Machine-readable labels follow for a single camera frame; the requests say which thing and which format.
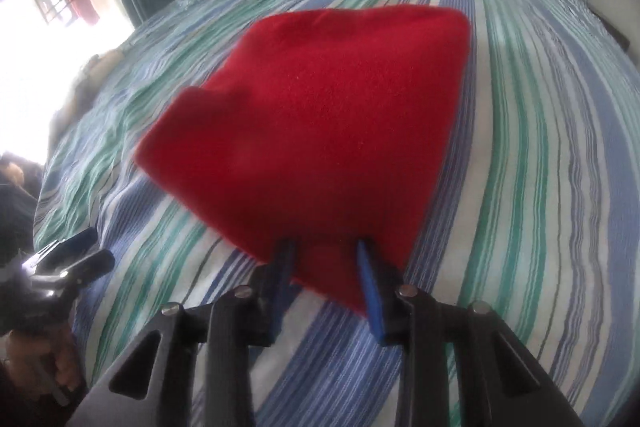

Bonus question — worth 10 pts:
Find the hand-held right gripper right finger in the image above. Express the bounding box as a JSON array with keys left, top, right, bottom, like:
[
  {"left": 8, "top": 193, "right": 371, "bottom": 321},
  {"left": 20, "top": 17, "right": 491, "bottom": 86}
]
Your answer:
[{"left": 355, "top": 238, "right": 587, "bottom": 427}]

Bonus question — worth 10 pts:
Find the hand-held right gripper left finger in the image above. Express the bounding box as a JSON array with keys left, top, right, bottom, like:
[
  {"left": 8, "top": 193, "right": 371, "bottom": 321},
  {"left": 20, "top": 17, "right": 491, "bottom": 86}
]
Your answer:
[{"left": 64, "top": 241, "right": 300, "bottom": 427}]

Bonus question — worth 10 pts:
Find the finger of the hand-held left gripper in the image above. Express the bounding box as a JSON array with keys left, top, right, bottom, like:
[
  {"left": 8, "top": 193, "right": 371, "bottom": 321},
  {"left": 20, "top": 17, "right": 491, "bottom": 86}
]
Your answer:
[
  {"left": 35, "top": 226, "right": 100, "bottom": 270},
  {"left": 62, "top": 248, "right": 117, "bottom": 290}
]

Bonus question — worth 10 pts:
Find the red knit sweater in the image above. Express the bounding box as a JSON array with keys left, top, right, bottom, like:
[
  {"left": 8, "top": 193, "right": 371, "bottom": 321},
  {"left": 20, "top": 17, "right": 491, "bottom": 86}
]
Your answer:
[{"left": 134, "top": 6, "right": 473, "bottom": 314}]

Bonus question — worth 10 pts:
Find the person's left hand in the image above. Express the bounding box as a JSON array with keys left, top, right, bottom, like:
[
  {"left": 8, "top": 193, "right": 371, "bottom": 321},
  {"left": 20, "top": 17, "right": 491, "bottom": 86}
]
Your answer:
[{"left": 4, "top": 319, "right": 88, "bottom": 405}]

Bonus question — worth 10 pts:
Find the brown blurry object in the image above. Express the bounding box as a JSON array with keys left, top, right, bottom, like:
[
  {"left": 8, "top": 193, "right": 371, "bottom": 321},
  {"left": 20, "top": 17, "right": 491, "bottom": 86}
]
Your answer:
[{"left": 49, "top": 48, "right": 127, "bottom": 144}]

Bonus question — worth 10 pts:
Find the striped bed blanket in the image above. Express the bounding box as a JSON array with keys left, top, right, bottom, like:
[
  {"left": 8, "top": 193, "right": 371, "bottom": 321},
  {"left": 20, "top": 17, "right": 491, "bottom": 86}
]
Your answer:
[{"left": 32, "top": 0, "right": 640, "bottom": 427}]

